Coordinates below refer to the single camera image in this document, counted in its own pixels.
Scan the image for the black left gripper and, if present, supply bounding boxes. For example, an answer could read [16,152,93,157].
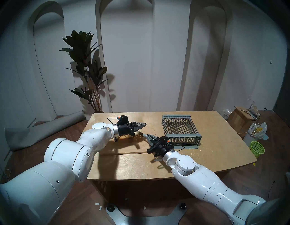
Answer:
[117,122,147,137]

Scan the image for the tan paper bag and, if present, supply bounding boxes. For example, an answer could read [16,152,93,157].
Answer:
[248,105,260,119]

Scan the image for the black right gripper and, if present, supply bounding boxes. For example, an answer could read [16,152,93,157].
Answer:
[147,134,175,158]

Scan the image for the green plastic basket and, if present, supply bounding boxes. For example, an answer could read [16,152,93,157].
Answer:
[250,141,265,158]

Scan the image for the white plastic bag yellow contents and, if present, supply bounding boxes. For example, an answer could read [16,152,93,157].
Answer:
[248,122,268,139]

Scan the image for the bamboo cutting board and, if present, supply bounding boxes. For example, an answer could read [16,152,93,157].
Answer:
[99,124,157,155]

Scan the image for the tall dark-leaved potted plant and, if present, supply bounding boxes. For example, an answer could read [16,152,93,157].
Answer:
[59,30,109,113]

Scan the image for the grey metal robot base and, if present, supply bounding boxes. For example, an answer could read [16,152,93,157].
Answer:
[106,203,187,225]

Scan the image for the cardboard box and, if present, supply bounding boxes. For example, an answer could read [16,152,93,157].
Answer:
[227,106,259,135]

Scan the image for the white bucket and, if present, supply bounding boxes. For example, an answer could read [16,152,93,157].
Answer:
[244,133,255,148]

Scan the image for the thin black cable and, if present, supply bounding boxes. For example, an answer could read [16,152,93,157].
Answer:
[268,180,276,204]

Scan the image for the grey metal-rod dish rack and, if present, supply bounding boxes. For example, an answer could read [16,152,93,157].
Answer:
[161,115,202,149]

